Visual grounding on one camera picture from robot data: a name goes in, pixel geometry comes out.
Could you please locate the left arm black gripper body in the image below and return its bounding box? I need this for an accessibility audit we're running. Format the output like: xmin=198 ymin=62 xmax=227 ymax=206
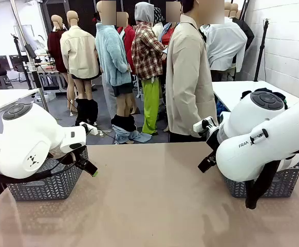
xmin=74 ymin=150 xmax=89 ymax=168

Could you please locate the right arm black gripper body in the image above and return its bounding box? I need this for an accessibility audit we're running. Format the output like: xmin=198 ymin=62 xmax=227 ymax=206
xmin=205 ymin=126 xmax=221 ymax=155

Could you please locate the blue bag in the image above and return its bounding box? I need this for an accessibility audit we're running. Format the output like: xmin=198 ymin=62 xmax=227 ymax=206
xmin=216 ymin=100 xmax=230 ymax=121

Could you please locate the grey plastic woven basket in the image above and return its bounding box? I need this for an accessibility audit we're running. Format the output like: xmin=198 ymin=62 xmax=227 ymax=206
xmin=7 ymin=146 xmax=89 ymax=201
xmin=221 ymin=161 xmax=299 ymax=199

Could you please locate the white table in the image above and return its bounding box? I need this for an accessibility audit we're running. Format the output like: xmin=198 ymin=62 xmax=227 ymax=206
xmin=212 ymin=81 xmax=299 ymax=111
xmin=0 ymin=89 xmax=41 ymax=119

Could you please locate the person in beige jacket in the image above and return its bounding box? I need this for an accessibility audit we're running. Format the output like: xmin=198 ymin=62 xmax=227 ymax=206
xmin=165 ymin=0 xmax=219 ymax=143

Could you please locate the mannequin in white shirt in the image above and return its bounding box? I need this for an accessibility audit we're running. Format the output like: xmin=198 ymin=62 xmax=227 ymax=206
xmin=200 ymin=1 xmax=248 ymax=75

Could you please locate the black tripod stand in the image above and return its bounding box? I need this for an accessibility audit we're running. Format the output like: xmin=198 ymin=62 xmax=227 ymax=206
xmin=253 ymin=19 xmax=272 ymax=82

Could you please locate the mannequin in light blue fleece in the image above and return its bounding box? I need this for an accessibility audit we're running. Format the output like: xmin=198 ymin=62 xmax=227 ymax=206
xmin=95 ymin=0 xmax=138 ymax=145

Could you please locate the mannequin in cream jacket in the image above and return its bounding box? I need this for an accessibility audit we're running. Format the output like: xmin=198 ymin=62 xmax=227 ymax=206
xmin=60 ymin=10 xmax=101 ymax=127

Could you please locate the person in plaid shirt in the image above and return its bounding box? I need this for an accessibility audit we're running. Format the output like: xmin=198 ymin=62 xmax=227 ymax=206
xmin=131 ymin=2 xmax=167 ymax=136

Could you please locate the mannequin in black jacket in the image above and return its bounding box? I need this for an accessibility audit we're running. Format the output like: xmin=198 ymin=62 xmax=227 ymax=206
xmin=229 ymin=2 xmax=255 ymax=52

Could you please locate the black stool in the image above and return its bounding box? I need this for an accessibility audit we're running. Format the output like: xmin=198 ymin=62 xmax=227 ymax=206
xmin=0 ymin=74 xmax=13 ymax=90

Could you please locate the mannequin in dark red dress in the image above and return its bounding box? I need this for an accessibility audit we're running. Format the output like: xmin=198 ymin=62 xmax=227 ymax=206
xmin=47 ymin=14 xmax=69 ymax=75

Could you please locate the black computer monitor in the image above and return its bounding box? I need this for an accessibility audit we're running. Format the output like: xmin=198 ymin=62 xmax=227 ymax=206
xmin=9 ymin=55 xmax=28 ymax=72

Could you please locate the black light stand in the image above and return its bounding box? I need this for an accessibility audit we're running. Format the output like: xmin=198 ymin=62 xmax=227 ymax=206
xmin=10 ymin=34 xmax=34 ymax=91

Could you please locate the mannequin in red jacket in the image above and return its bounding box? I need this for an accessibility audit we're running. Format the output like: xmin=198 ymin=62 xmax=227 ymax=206
xmin=116 ymin=11 xmax=136 ymax=75

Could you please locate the mannequin in patterned hood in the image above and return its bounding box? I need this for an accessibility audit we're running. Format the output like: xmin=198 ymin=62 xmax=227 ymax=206
xmin=152 ymin=7 xmax=165 ymax=42

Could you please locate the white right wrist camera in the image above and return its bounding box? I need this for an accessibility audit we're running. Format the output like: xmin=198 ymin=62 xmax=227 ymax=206
xmin=193 ymin=116 xmax=215 ymax=134

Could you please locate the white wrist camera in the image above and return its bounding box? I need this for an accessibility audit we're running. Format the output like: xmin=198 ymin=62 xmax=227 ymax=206
xmin=79 ymin=122 xmax=99 ymax=136
xmin=193 ymin=116 xmax=215 ymax=134

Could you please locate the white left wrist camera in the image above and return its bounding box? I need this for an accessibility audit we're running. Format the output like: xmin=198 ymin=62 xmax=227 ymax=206
xmin=79 ymin=122 xmax=99 ymax=136

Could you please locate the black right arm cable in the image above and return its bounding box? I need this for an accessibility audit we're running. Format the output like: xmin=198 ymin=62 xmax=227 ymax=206
xmin=245 ymin=158 xmax=281 ymax=209

